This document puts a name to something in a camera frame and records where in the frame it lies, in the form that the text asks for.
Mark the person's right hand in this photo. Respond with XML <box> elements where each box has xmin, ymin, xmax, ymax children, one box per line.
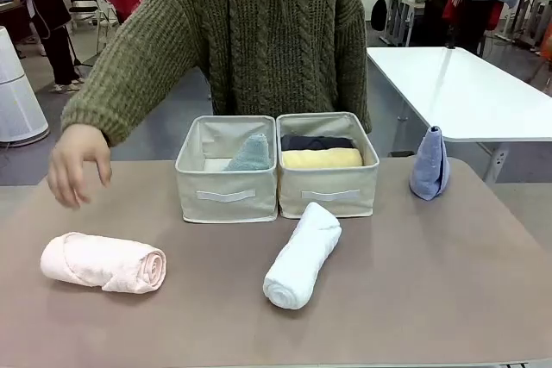
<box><xmin>47</xmin><ymin>123</ymin><xmax>114</xmax><ymax>209</ymax></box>

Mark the pink towel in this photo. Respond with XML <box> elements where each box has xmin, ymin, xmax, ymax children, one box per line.
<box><xmin>40</xmin><ymin>232</ymin><xmax>168</xmax><ymax>295</ymax></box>

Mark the teal cone-folded towel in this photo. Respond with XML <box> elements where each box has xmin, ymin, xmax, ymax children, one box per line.
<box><xmin>223</xmin><ymin>133</ymin><xmax>277</xmax><ymax>172</ymax></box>

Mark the white towel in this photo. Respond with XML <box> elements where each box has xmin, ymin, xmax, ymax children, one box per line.
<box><xmin>262</xmin><ymin>202</ymin><xmax>342</xmax><ymax>311</ymax></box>

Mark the yellow towel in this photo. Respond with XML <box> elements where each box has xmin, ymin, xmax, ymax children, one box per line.
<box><xmin>282</xmin><ymin>147</ymin><xmax>364</xmax><ymax>170</ymax></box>

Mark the periwinkle blue cone-folded towel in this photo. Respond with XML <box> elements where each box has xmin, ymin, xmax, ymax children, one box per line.
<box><xmin>408</xmin><ymin>125</ymin><xmax>450</xmax><ymax>202</ymax></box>

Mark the person's right forearm green sleeve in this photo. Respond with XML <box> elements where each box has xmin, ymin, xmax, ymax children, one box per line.
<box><xmin>60</xmin><ymin>18</ymin><xmax>206</xmax><ymax>149</ymax></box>

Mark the white cylindrical air purifier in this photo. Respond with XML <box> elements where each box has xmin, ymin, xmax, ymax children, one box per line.
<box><xmin>0</xmin><ymin>25</ymin><xmax>50</xmax><ymax>146</ymax></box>

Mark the bystander in black clothes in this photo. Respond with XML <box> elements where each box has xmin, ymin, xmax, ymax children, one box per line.
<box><xmin>23</xmin><ymin>0</ymin><xmax>87</xmax><ymax>94</ymax></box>

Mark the cream fabric storage basket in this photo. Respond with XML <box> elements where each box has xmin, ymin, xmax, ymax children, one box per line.
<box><xmin>275</xmin><ymin>111</ymin><xmax>380</xmax><ymax>219</ymax></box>
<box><xmin>174</xmin><ymin>115</ymin><xmax>279</xmax><ymax>223</ymax></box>

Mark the person in green knit sweater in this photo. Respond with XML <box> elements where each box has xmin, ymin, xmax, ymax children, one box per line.
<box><xmin>120</xmin><ymin>0</ymin><xmax>373</xmax><ymax>134</ymax></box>

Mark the navy rolled towel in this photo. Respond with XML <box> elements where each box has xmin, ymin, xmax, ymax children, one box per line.
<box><xmin>279</xmin><ymin>134</ymin><xmax>355</xmax><ymax>153</ymax></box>

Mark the black hanging bag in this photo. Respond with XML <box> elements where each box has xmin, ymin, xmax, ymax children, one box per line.
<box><xmin>369</xmin><ymin>0</ymin><xmax>390</xmax><ymax>33</ymax></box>

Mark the grey background desk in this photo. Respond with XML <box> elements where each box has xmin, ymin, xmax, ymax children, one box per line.
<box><xmin>381</xmin><ymin>0</ymin><xmax>428</xmax><ymax>48</ymax></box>

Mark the white table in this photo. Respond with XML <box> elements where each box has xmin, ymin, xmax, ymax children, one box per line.
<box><xmin>365</xmin><ymin>46</ymin><xmax>552</xmax><ymax>186</ymax></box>

